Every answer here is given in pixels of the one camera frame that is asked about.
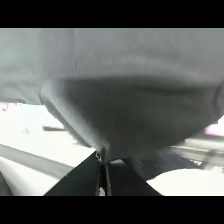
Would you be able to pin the grey garment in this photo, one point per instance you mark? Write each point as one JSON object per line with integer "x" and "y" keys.
{"x": 126, "y": 100}

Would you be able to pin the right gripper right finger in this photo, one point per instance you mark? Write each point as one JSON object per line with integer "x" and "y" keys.
{"x": 126, "y": 181}

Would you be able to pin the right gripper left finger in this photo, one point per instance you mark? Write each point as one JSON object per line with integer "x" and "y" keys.
{"x": 83, "y": 181}

